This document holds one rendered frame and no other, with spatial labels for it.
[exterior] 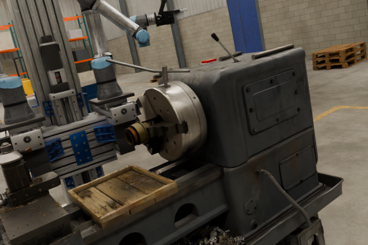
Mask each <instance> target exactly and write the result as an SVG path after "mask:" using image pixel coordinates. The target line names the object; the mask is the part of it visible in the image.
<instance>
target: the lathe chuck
mask: <svg viewBox="0 0 368 245"><path fill-rule="evenodd" d="M162 86H164V84H162V85H158V86H154V87H151V88H148V89H146V90H145V93H146V95H147V97H148V99H149V101H150V103H151V105H152V107H153V109H154V110H155V112H156V114H158V115H160V116H161V117H160V118H159V119H155V120H154V121H151V122H148V124H149V126H151V125H154V124H157V123H160V122H162V121H165V122H169V123H176V124H181V123H182V121H184V122H186V126H187V132H186V133H178V134H176V135H173V136H171V137H169V136H165V135H163V136H161V142H160V153H159V155H160V156H161V157H162V158H164V159H166V160H168V161H175V160H178V159H180V158H182V157H184V156H186V155H189V154H191V153H193V152H195V151H196V150H197V148H198V146H199V143H200V135H201V131H200V122H199V118H198V114H197V111H196V108H195V106H194V104H193V102H192V100H191V99H190V97H189V96H188V95H187V93H186V92H185V91H184V90H183V89H182V88H181V87H179V86H178V85H176V84H174V83H168V86H170V87H169V88H163V87H162ZM190 148H192V150H191V151H190V152H189V153H186V151H187V150H188V149H190Z"/></svg>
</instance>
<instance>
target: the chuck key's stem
mask: <svg viewBox="0 0 368 245"><path fill-rule="evenodd" d="M162 77H163V82H164V87H165V88H167V87H168V73H167V66H166V65H163V66H162Z"/></svg>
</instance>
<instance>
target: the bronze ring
mask: <svg viewBox="0 0 368 245"><path fill-rule="evenodd" d="M148 126H149V124H148V123H146V122H143V123H142V122H140V121H137V122H135V123H134V124H133V125H130V126H129V127H128V128H127V129H125V130H124V131H123V135H124V139H125V141H126V142H127V144H128V145H129V146H131V147H134V146H136V145H140V144H142V143H147V142H148V140H149V135H148V132H147V129H146V127H148Z"/></svg>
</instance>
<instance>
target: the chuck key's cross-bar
mask: <svg viewBox="0 0 368 245"><path fill-rule="evenodd" d="M105 61H107V62H111V63H116V64H119V65H123V66H127V67H132V68H136V69H140V70H143V71H148V72H152V73H162V70H161V69H149V68H145V67H140V66H136V65H131V64H128V63H124V62H120V61H116V60H111V59H105ZM182 72H190V69H167V73H182Z"/></svg>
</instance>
